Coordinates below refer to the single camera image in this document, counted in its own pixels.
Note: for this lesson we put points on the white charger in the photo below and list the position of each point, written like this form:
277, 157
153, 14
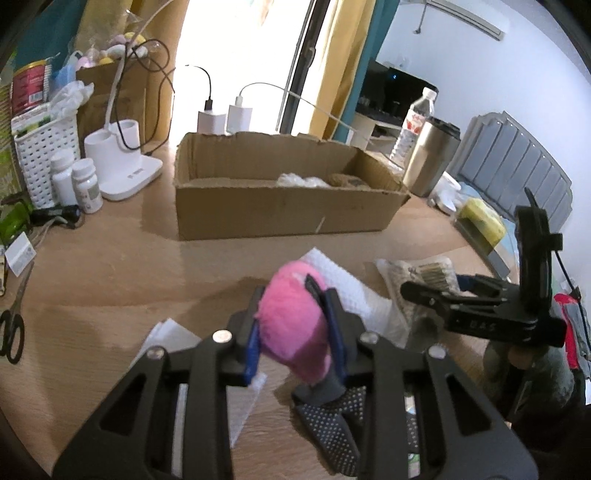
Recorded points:
239, 117
210, 122

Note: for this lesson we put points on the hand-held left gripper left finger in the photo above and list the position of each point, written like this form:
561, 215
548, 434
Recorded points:
251, 344

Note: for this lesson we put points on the person's right forearm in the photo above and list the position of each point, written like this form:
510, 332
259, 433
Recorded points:
545, 383

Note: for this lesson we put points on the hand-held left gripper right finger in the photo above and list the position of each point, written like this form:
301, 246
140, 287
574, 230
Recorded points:
333, 337

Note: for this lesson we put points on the black phone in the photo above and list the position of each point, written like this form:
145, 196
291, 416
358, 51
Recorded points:
485, 251

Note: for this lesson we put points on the white plastic bag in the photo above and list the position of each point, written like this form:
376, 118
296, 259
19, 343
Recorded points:
69, 94

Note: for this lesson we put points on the clear water bottle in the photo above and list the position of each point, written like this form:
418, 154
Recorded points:
415, 122

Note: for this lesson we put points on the pack of paper cups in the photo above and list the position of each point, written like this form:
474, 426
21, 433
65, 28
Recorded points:
7, 138

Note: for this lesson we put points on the black door frame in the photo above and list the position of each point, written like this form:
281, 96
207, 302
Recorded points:
295, 60

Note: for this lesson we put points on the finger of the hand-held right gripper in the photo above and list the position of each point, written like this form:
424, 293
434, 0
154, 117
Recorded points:
425, 295
480, 282

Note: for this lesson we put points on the green label pill bottle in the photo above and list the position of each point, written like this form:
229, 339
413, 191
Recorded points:
87, 184

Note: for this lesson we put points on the steel tumbler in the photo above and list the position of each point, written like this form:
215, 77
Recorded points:
431, 157

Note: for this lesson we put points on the red grey cloth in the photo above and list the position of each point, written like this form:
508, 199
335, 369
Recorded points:
572, 323

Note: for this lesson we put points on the red can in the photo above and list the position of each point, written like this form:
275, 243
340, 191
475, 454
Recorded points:
30, 87

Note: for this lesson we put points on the black polka dot cloth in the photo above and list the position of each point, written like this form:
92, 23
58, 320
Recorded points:
332, 424

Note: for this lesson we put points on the white round case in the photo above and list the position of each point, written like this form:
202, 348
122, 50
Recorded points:
450, 194

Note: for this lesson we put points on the clear plastic bag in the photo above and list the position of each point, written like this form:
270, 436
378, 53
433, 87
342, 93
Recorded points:
300, 180

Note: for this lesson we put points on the yellow curtain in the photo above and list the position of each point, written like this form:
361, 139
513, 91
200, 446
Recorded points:
101, 18
341, 60

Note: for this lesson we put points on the white waffle cloth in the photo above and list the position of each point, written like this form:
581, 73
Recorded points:
360, 300

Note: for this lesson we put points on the white desk lamp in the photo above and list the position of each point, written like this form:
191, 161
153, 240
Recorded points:
124, 157

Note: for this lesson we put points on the grey padded headboard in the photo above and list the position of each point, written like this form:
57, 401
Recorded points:
512, 161

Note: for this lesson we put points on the bag of plush toys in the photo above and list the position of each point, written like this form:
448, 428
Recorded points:
115, 46

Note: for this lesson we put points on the brown cardboard box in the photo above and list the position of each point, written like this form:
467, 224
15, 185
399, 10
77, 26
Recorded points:
134, 97

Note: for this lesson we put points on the black clip tool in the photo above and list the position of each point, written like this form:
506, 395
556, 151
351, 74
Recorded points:
60, 214

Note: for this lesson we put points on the white air conditioner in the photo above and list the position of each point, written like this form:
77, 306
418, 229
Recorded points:
461, 14

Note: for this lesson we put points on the brown soft item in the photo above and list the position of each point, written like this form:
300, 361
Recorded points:
346, 181

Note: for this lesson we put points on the teal curtain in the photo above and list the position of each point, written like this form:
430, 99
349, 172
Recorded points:
369, 50
46, 27

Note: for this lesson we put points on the white cabinet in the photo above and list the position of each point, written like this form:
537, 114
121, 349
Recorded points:
369, 127

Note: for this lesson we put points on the white plastic basket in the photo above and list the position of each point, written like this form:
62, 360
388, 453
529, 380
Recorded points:
44, 157

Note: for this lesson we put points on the light blue bedding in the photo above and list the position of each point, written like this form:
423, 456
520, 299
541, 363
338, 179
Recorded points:
508, 244

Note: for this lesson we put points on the white pill bottle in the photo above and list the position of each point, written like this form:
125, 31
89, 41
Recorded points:
62, 177

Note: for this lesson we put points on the green white box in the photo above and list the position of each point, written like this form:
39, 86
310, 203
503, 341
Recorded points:
32, 121

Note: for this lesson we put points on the blue pack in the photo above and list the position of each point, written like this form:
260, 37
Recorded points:
64, 74

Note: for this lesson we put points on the white paper sheet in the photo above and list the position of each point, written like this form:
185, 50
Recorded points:
166, 337

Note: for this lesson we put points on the black monitor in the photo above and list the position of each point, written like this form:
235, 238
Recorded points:
392, 87

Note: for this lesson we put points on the pink plush toy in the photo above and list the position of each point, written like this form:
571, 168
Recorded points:
295, 323

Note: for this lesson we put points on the green glass object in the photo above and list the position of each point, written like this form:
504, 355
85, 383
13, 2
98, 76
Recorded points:
11, 221

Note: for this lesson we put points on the small white box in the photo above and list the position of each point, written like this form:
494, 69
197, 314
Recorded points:
21, 254

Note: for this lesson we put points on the yellow tissue pack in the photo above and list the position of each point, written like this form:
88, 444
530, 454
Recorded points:
480, 221

